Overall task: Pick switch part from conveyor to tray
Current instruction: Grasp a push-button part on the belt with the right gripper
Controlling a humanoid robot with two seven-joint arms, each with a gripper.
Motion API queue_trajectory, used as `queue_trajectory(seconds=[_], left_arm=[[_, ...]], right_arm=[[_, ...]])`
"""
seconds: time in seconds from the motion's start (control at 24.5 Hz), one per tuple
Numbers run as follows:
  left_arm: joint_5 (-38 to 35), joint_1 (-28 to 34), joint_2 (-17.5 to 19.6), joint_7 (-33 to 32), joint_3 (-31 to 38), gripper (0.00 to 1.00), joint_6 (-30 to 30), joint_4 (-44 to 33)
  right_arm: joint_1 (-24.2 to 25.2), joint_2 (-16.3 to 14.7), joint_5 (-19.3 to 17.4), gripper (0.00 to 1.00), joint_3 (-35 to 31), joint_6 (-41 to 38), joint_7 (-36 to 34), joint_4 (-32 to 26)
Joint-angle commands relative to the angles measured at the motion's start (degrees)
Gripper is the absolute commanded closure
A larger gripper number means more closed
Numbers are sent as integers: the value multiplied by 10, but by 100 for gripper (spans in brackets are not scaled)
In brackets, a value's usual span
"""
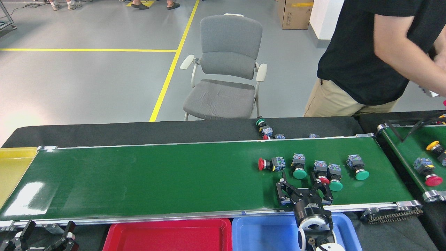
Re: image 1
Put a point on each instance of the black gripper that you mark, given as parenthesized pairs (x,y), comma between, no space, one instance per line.
(310,205)

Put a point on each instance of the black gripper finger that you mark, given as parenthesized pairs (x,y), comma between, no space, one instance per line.
(19,240)
(68,240)

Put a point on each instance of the person's left forearm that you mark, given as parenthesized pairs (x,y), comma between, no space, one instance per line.
(441,52)

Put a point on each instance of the person's right forearm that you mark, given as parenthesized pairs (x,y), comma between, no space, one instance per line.
(404,52)

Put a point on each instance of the blue plastic tray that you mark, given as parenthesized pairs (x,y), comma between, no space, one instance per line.
(264,233)

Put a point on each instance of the yellow plastic tray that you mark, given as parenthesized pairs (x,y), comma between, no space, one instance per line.
(14,170)

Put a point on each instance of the long green conveyor belt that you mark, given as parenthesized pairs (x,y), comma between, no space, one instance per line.
(139,174)

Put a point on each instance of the red plastic tray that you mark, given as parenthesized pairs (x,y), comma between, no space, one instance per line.
(167,237)

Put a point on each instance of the short green conveyor belt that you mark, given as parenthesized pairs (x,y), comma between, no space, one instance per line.
(407,153)

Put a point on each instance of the small green push button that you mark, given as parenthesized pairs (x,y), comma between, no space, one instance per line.
(260,122)

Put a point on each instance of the grey office chair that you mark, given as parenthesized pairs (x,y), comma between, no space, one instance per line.
(230,62)

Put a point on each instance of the brown cardboard box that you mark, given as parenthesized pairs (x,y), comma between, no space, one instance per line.
(294,15)

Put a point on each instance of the bystander person with white sneakers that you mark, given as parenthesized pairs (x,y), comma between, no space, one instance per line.
(74,5)

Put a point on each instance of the bystander person with dark shoes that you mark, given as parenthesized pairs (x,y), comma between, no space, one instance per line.
(139,6)

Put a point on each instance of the black angled guide bracket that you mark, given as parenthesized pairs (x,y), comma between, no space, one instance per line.
(402,138)

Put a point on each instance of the metal frame trolley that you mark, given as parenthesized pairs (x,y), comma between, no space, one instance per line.
(13,25)

